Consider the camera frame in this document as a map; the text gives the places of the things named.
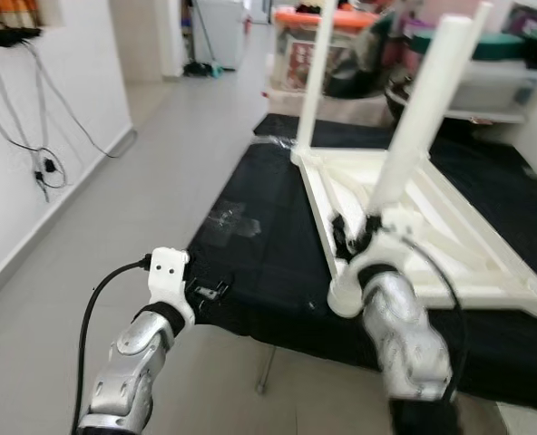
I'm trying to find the clear plastic container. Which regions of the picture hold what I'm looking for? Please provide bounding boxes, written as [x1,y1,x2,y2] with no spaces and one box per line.
[450,59,537,114]

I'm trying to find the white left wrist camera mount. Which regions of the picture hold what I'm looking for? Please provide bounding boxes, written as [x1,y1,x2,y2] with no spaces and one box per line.
[146,247,197,327]

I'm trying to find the white plastic table top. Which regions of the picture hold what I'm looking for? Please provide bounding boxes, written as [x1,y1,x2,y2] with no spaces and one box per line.
[291,145,537,320]

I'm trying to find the red printed carton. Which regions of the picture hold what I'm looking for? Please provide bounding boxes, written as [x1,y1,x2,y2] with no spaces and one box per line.
[285,36,328,92]

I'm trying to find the metal folding table frame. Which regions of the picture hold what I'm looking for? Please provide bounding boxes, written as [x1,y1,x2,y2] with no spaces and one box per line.
[255,344,278,395]

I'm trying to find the clear tape strip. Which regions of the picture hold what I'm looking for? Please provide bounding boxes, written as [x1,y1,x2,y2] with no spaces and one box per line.
[210,204,260,241]

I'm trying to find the glossy black bag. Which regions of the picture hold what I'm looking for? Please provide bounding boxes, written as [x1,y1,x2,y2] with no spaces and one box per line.
[327,18,392,99]

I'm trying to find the beige cloth covered platform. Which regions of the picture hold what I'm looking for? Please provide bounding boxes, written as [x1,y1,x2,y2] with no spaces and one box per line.
[267,86,392,128]

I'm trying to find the green black floor mop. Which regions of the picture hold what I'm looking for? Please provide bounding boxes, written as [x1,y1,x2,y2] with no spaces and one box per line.
[182,0,222,78]

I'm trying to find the white cabinet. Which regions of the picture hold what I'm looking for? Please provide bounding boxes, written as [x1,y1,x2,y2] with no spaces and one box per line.
[191,0,247,72]

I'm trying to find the orange brown stacked items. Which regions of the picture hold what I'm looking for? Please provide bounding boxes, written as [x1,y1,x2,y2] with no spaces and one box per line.
[0,0,44,30]

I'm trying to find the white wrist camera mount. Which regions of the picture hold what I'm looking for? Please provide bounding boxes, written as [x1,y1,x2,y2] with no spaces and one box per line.
[346,210,413,273]
[146,247,197,327]

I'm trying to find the dark package with label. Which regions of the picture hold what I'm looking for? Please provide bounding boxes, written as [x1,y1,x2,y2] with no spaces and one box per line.
[504,5,537,69]

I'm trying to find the black wall cable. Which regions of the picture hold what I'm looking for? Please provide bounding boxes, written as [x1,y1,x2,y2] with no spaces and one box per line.
[0,54,68,202]
[19,41,124,162]

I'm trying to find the green round pot lid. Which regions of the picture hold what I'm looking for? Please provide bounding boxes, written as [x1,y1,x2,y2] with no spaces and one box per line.
[409,32,528,63]

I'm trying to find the black tablecloth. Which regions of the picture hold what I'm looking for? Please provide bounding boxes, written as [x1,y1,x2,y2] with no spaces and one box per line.
[185,113,537,413]

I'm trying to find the clear box with orange lid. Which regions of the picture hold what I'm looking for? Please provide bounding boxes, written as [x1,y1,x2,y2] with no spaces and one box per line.
[273,7,378,96]

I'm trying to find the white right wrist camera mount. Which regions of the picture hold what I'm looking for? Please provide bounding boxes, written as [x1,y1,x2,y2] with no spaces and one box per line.
[346,210,413,273]

